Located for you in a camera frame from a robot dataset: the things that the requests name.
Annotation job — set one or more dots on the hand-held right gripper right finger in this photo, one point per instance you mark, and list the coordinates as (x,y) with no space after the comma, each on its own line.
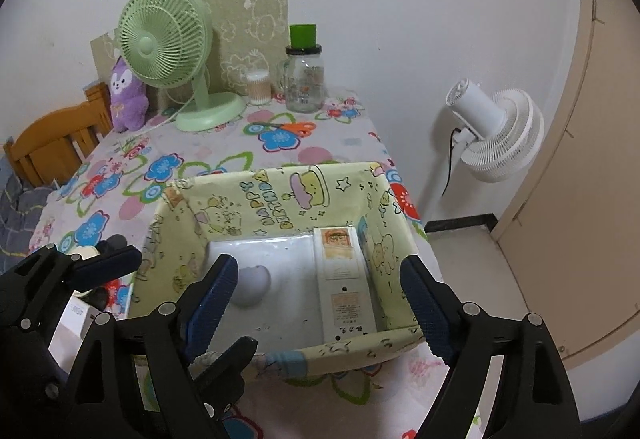
(425,314)

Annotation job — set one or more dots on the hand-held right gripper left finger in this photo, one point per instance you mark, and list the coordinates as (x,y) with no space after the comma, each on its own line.
(212,306)

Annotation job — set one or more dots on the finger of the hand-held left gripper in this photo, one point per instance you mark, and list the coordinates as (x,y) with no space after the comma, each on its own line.
(107,264)
(227,366)

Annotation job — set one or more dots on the round cream mirror case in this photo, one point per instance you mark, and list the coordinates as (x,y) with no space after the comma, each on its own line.
(82,253)

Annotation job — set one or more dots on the white charger box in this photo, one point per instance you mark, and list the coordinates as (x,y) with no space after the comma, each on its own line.
(75,329)

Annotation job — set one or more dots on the yellow printed storage box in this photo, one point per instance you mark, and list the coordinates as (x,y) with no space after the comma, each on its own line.
(270,199)

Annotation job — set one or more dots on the white round ball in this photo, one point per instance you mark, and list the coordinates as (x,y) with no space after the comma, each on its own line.
(254,286)

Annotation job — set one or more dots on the white remote control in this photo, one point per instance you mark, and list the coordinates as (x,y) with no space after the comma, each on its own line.
(345,299)

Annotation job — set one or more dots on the blue plaid blanket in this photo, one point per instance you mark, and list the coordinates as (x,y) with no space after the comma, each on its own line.
(15,219)

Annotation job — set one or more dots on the wooden chair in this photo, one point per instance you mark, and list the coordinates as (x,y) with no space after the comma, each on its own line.
(50,134)

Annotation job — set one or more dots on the purple plush toy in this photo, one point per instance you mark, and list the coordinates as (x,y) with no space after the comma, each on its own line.
(127,94)

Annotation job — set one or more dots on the orange scissors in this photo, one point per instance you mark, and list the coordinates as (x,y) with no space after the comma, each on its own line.
(300,127)

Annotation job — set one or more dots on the white standing fan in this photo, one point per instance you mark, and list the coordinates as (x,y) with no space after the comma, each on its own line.
(480,114)

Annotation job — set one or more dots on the beige door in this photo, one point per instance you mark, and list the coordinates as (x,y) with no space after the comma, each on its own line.
(590,169)

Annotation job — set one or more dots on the cotton swab container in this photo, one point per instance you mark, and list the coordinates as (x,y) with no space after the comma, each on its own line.
(257,89)

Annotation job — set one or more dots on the green desk fan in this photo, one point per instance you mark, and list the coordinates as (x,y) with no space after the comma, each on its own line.
(150,44)

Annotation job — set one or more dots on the glass jar with green lid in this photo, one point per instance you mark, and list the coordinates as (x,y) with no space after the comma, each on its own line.
(305,84)

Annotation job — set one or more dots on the beige patterned board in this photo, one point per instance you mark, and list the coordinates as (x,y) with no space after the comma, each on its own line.
(250,29)

